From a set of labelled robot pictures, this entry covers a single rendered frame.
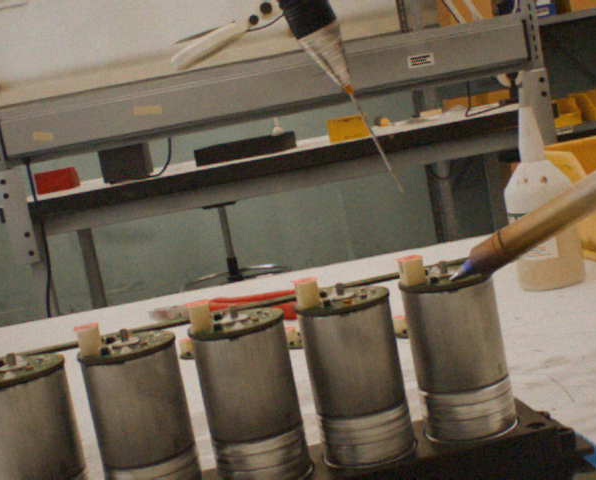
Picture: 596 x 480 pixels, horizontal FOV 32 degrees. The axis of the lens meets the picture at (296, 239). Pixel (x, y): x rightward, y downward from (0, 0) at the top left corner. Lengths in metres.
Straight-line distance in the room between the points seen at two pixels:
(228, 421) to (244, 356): 0.02
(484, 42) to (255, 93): 0.56
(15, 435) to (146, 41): 4.47
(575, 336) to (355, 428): 0.19
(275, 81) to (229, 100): 0.12
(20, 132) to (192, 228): 2.19
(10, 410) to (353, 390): 0.08
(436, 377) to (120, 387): 0.08
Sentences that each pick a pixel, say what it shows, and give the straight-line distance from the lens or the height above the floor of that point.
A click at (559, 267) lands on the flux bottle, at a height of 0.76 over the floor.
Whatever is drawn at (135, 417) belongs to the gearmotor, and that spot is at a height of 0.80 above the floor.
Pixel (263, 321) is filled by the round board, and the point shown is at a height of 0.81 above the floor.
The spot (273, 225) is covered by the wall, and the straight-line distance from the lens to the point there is 4.68.
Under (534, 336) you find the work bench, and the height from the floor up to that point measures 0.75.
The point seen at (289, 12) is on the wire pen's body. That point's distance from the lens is 0.25.
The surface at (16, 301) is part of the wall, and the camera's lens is 4.88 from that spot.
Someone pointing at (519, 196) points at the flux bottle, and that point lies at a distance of 0.52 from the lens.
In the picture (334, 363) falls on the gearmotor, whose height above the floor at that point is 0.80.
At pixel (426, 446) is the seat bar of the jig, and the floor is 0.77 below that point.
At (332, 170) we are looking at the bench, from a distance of 2.60.
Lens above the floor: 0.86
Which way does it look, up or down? 7 degrees down
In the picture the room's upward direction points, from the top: 11 degrees counter-clockwise
